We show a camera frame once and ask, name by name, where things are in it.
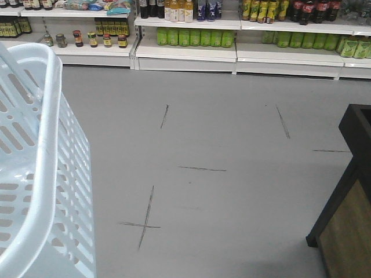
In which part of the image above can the light blue plastic basket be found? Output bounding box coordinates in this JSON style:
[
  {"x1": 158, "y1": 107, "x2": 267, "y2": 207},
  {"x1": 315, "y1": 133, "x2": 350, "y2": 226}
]
[{"x1": 1, "y1": 43, "x2": 96, "y2": 277}]

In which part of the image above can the white store shelving unit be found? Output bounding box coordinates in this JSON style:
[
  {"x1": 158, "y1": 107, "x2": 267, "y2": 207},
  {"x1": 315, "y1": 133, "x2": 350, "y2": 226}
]
[{"x1": 1, "y1": 1, "x2": 370, "y2": 79}]

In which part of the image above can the black wood display table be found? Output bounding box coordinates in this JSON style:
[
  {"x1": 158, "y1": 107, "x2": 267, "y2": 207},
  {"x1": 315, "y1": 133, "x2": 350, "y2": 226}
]
[{"x1": 306, "y1": 104, "x2": 370, "y2": 277}]

